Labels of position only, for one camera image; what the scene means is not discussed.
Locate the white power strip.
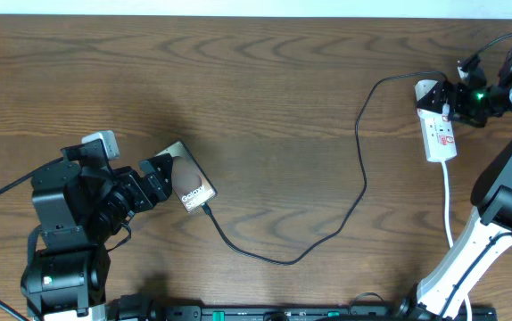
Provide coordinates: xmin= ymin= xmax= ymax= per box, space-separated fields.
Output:
xmin=417 ymin=103 xmax=457 ymax=163

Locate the black charging cable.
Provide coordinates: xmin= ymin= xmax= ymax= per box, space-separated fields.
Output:
xmin=200 ymin=70 xmax=451 ymax=267

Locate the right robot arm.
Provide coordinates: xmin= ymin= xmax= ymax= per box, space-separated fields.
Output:
xmin=398 ymin=49 xmax=512 ymax=320

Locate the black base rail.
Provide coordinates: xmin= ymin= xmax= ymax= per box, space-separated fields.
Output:
xmin=103 ymin=293 xmax=496 ymax=321

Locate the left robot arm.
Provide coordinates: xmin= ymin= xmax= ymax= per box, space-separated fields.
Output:
xmin=21 ymin=154 xmax=173 ymax=320

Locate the white power strip cord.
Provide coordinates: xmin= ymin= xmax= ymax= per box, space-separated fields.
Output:
xmin=441 ymin=160 xmax=474 ymax=321

